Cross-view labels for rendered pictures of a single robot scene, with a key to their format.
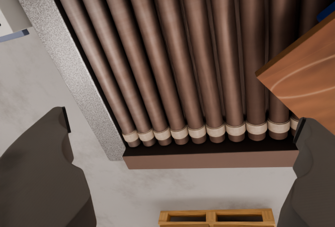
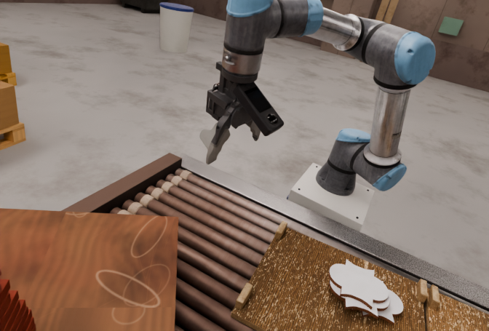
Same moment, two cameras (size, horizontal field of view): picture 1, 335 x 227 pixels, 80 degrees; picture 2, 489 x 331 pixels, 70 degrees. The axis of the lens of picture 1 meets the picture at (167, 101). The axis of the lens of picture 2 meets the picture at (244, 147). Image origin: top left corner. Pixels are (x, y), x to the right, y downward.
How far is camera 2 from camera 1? 0.69 m
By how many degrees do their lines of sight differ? 39
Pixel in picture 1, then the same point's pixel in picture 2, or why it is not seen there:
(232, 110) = not seen: hidden behind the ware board
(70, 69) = (252, 190)
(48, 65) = not seen: hidden behind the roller
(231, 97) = not seen: hidden behind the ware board
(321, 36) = (173, 242)
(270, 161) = (81, 205)
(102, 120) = (211, 174)
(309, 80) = (153, 228)
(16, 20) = (295, 197)
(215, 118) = (146, 212)
